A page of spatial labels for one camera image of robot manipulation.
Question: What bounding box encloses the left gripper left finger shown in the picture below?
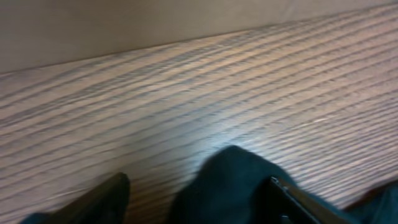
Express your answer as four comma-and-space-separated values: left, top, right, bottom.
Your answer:
46, 172, 130, 224

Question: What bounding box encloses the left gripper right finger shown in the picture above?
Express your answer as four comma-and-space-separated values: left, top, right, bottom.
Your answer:
269, 177, 349, 224

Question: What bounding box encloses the black t-shirt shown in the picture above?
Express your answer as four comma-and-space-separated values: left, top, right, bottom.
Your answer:
25, 146, 397, 224

